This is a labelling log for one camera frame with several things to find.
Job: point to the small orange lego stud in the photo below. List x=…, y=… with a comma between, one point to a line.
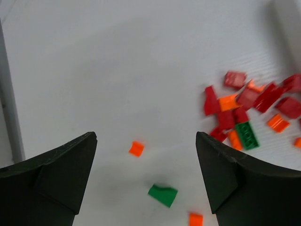
x=136, y=149

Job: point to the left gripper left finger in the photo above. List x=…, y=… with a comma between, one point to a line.
x=48, y=189

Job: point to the red lego pile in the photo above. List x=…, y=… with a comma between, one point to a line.
x=232, y=110

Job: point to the small orange lego brick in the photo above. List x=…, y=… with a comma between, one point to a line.
x=195, y=219

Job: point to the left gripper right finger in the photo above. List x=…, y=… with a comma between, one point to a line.
x=245, y=191

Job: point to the green three-stud lego plate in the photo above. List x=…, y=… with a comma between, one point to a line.
x=247, y=136

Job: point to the small green lego left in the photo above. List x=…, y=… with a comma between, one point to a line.
x=164, y=195

